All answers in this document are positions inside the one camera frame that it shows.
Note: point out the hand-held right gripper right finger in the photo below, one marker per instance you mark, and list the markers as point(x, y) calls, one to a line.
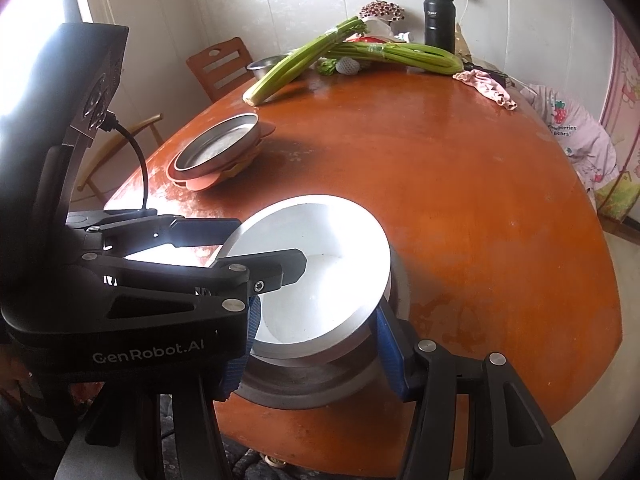
point(387, 345)

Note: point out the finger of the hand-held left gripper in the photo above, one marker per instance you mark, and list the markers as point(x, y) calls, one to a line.
point(280, 267)
point(200, 230)

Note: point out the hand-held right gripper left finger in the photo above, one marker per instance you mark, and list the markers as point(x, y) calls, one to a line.
point(235, 375)

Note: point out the tall red paper noodle bowl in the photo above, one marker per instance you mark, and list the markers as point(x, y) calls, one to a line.
point(330, 285)

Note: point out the large steel bowl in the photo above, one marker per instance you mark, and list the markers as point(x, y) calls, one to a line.
point(310, 385)

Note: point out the yellow leaf-shaped plate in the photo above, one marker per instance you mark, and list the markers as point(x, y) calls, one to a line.
point(240, 165)

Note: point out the shallow steel plate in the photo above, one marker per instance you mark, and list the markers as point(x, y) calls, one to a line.
point(215, 142)

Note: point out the light bentwood chair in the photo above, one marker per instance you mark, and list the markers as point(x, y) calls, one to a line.
point(145, 127)

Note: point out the brown slatted wooden chair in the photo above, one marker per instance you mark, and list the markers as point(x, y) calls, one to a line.
point(220, 67)

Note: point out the small steel bowl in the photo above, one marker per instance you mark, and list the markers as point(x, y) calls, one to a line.
point(262, 65)

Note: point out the celery bunch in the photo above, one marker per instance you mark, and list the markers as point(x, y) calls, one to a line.
point(415, 55)
point(285, 70)

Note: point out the white foam fruit net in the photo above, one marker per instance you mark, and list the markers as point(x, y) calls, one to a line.
point(347, 66)

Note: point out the red packet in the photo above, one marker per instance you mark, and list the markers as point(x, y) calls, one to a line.
point(370, 38)

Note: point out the window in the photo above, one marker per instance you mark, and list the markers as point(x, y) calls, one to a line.
point(30, 40)

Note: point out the white plastic bag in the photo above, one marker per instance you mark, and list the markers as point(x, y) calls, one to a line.
point(382, 26)

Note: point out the pink cloth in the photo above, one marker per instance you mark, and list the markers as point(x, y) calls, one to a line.
point(485, 87)

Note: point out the dried flower bouquet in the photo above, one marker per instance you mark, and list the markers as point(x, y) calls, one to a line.
point(382, 11)

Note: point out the pink strawberry print jacket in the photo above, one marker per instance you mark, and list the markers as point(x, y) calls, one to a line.
point(575, 135)

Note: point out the black slender tool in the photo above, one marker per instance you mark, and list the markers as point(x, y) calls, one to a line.
point(485, 68)

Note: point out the black thermos bottle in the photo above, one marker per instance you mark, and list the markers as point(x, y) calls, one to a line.
point(439, 25)

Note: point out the pink cartoon wardrobe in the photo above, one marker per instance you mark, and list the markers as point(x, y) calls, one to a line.
point(625, 110)

